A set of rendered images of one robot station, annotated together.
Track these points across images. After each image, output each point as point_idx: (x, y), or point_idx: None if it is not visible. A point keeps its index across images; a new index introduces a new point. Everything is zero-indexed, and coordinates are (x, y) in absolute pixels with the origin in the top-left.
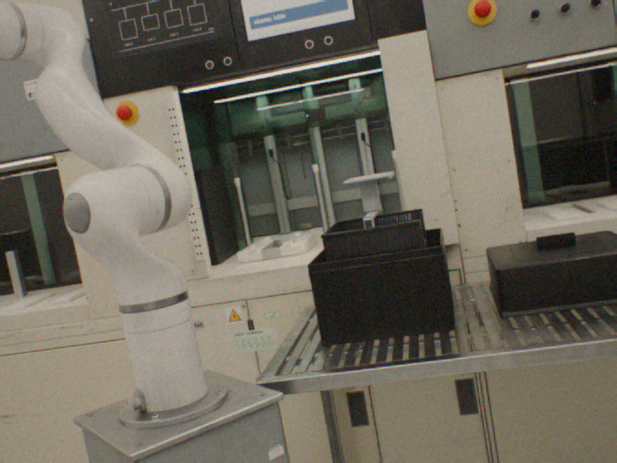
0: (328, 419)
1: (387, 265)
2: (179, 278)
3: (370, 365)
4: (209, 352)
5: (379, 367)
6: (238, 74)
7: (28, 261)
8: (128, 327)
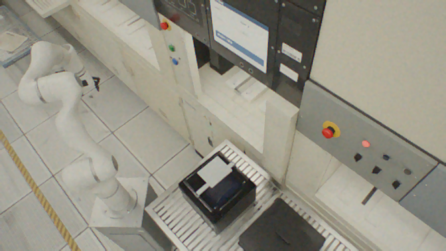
0: None
1: (198, 209)
2: (108, 193)
3: (172, 234)
4: (198, 117)
5: (172, 239)
6: None
7: None
8: None
